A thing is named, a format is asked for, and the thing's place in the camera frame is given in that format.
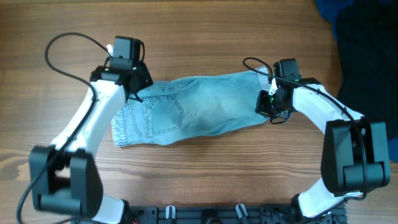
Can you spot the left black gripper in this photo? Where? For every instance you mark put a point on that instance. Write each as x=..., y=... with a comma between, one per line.
x=145, y=78

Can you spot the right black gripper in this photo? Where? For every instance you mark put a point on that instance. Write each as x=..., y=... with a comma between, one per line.
x=260, y=107

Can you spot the light blue denim shorts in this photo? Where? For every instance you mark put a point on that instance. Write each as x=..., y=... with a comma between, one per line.
x=170, y=111

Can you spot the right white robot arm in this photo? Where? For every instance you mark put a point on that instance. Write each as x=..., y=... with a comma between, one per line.
x=355, y=158

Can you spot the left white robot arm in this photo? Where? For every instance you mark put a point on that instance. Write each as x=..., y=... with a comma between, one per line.
x=64, y=176

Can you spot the dark blue garment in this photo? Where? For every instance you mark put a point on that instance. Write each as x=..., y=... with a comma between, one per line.
x=329, y=12

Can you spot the black garment pile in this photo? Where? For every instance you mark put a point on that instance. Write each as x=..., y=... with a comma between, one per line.
x=367, y=46

